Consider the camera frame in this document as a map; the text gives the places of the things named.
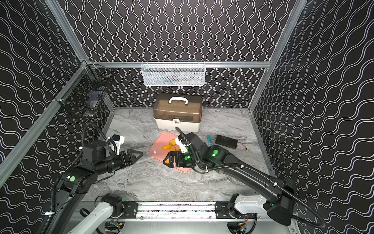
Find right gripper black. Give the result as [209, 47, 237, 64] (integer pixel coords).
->
[162, 151, 202, 169]

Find large orange fish cookie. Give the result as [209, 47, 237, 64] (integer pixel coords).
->
[162, 139, 179, 151]

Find clear cookie jar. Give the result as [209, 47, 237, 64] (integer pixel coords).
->
[139, 147, 162, 161]

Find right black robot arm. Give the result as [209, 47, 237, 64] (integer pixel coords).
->
[163, 127, 326, 228]

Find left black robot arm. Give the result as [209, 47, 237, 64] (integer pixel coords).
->
[38, 123, 144, 234]

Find pink plastic tray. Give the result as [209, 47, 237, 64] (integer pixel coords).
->
[149, 132, 185, 166]

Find brown white storage box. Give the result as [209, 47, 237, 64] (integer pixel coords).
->
[153, 93, 203, 132]

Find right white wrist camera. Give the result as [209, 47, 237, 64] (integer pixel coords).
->
[175, 137, 190, 154]

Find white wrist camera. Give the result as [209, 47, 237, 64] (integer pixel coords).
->
[175, 137, 190, 154]
[107, 134, 125, 155]

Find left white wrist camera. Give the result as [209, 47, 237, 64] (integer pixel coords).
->
[107, 134, 125, 155]

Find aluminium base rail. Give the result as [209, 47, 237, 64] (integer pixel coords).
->
[58, 201, 296, 221]

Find black battery pack with cable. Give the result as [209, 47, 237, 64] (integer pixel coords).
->
[215, 135, 249, 153]

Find black wire wall basket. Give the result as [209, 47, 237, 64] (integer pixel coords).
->
[57, 63, 115, 118]

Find white wire wall basket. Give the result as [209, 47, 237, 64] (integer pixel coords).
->
[140, 60, 206, 86]

